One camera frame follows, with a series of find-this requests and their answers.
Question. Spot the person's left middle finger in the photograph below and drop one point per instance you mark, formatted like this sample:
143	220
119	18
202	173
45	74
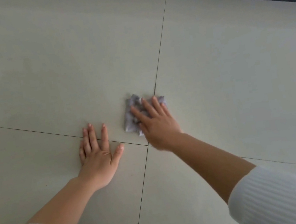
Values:
93	137

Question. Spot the person's right hand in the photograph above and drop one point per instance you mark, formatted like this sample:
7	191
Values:
159	128

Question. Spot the person's right little finger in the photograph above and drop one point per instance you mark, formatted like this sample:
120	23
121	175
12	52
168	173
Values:
166	111

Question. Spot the person's left thumb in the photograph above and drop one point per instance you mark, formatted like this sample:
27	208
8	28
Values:
117	154

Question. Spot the person's right forearm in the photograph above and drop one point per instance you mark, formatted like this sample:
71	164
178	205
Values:
215	167

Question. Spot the grey cleaning cloth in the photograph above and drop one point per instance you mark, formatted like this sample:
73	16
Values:
130	119

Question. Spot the person's left little finger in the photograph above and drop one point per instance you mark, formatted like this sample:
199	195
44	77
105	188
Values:
82	153

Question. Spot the person's right middle finger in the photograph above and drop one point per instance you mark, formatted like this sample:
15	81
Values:
148	107

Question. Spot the person's left hand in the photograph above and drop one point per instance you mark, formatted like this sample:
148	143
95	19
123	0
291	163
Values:
98	163

